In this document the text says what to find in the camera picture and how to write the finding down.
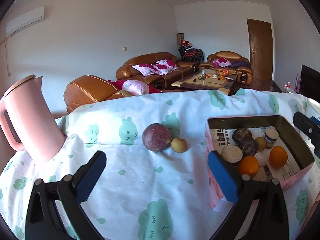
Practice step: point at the small yellow longan fruit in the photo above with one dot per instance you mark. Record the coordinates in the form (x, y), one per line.
(179, 145)

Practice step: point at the brown leather chaise sofa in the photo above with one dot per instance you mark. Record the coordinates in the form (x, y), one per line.
(90, 89)

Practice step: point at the white magenta floral cushion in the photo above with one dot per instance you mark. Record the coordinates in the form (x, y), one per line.
(146, 69)

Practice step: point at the orange at tin middle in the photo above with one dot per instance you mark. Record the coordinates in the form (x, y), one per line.
(248, 165)

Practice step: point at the white wall air conditioner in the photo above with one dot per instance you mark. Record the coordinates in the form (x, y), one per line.
(24, 21)

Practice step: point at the glass-top coffee table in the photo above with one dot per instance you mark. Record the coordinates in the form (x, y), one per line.
(208, 79)

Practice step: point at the pink Genji biscuit tin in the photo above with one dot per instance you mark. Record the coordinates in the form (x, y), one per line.
(298, 174)

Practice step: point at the armchair floral cushion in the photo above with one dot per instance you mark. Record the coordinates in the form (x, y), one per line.
(221, 62)

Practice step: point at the purple passion fruit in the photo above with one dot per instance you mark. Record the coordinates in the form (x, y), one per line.
(156, 137)

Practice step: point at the black television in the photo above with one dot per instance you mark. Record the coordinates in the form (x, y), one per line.
(309, 83)

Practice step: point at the yellow-green round fruit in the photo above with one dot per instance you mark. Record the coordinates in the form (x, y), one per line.
(261, 143)

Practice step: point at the dark brown mangosteen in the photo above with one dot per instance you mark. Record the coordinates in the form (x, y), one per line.
(248, 146)

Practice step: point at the orange at tin right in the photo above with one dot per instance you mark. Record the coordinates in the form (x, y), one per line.
(278, 157)

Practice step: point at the orange at tin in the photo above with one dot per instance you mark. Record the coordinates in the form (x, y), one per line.
(278, 157)
(248, 165)

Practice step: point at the brown leather armchair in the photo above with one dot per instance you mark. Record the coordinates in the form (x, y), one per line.
(240, 65)

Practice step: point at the pink quilted pillow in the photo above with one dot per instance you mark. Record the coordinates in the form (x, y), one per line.
(135, 87)

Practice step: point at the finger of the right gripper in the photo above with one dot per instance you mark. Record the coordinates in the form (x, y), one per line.
(315, 120)
(305, 125)

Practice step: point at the stacked dark chairs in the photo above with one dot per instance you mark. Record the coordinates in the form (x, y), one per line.
(188, 52)

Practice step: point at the dark mangosteen in tin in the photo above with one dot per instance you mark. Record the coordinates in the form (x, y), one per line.
(240, 133)

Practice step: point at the pink electric kettle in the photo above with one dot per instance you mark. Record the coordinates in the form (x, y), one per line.
(27, 122)

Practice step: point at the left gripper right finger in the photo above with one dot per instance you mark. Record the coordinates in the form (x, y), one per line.
(270, 220)

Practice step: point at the small jar with lid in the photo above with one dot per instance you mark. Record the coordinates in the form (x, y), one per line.
(270, 135)

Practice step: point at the white cloud-print tablecloth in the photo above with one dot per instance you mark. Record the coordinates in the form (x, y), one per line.
(141, 194)

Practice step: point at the brown wooden door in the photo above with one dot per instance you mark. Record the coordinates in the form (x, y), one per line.
(261, 49)

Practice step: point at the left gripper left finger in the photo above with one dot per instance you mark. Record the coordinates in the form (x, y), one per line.
(43, 220)

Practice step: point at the brown leather three-seat sofa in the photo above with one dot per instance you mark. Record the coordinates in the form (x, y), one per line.
(126, 72)

